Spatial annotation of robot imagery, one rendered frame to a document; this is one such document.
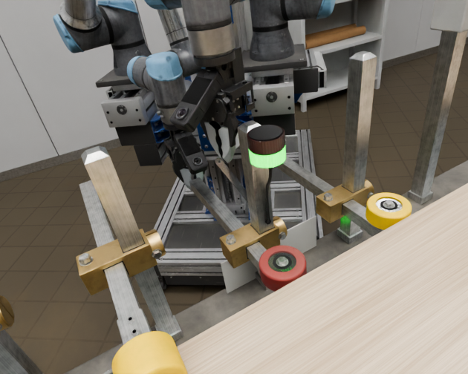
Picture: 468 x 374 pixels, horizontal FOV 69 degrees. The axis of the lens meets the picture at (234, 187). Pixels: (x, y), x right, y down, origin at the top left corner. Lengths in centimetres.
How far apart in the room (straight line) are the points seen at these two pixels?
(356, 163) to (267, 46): 55
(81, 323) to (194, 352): 140
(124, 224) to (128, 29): 85
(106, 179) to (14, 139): 286
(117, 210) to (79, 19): 76
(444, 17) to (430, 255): 49
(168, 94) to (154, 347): 54
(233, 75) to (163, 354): 46
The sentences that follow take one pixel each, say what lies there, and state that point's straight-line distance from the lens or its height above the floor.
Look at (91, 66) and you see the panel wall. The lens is 315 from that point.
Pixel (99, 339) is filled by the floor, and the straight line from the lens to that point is 179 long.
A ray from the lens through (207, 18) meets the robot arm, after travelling 58.
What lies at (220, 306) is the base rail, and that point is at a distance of 81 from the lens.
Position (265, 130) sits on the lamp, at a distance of 56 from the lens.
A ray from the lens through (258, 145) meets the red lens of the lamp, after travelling 53.
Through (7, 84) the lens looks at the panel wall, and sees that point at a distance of 322.
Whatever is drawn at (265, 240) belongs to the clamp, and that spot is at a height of 85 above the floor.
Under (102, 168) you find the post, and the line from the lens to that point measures 51.
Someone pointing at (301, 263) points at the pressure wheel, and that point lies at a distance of 59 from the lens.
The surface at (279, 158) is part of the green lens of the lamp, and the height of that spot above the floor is 107.
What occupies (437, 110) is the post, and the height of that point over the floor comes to 97.
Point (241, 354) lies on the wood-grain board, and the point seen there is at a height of 90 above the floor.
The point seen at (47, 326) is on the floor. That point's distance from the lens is 198.
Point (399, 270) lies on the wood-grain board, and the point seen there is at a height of 90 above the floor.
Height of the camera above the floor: 135
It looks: 34 degrees down
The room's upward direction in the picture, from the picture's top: 9 degrees counter-clockwise
